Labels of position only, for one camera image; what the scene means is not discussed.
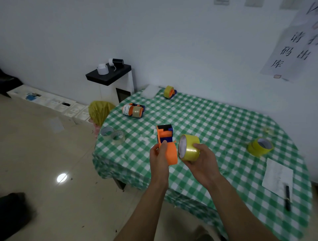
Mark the person's left hand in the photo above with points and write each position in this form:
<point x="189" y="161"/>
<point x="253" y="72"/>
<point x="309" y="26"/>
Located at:
<point x="159" y="166"/>

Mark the person's right hand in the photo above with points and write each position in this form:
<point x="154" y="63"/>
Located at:
<point x="206" y="168"/>

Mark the short yellow tape roll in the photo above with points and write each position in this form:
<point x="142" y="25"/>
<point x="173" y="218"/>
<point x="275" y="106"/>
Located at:
<point x="191" y="147"/>

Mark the beige tape roll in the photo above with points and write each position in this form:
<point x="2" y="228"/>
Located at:
<point x="120" y="140"/>

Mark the tall yellow tape roll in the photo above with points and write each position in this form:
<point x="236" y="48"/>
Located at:
<point x="256" y="150"/>

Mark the brown tape roll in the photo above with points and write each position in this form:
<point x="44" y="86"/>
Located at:
<point x="137" y="111"/>

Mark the white printed tape roll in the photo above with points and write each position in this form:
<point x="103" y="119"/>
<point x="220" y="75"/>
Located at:
<point x="126" y="109"/>

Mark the person's right forearm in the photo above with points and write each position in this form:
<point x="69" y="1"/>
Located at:
<point x="238" y="213"/>

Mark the person's left forearm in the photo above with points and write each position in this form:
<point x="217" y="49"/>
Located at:
<point x="141" y="213"/>

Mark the dark table leg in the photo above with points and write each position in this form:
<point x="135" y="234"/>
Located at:
<point x="119" y="185"/>

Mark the green checkered tablecloth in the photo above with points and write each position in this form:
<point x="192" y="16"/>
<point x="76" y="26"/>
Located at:
<point x="211" y="119"/>

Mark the white paper sheet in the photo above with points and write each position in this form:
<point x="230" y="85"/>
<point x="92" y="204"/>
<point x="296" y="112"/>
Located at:
<point x="277" y="177"/>

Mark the pink plastic bag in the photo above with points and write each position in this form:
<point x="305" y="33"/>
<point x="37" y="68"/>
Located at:
<point x="96" y="129"/>

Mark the white foam pad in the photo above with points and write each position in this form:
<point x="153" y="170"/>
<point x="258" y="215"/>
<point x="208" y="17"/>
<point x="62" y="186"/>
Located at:
<point x="150" y="91"/>

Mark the yellow plastic bag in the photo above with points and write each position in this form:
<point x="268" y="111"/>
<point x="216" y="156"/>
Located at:
<point x="99" y="111"/>

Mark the black pen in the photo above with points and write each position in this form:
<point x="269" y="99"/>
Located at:
<point x="287" y="197"/>

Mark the white cabinet with black top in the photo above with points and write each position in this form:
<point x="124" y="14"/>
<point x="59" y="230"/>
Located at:
<point x="109" y="75"/>

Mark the small black object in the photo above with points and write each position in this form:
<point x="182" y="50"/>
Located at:
<point x="66" y="104"/>

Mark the row of white boxes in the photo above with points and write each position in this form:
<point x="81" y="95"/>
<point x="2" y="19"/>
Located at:
<point x="49" y="101"/>

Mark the blue object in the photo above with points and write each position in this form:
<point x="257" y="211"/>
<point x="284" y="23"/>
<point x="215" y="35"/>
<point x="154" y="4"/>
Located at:
<point x="31" y="96"/>

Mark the black chair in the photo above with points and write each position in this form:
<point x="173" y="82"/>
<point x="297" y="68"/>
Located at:
<point x="7" y="83"/>

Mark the white paper wall sign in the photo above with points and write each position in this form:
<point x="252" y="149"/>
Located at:
<point x="306" y="17"/>
<point x="288" y="64"/>

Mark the white wall switch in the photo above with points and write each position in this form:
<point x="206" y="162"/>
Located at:
<point x="253" y="2"/>
<point x="221" y="2"/>
<point x="289" y="3"/>

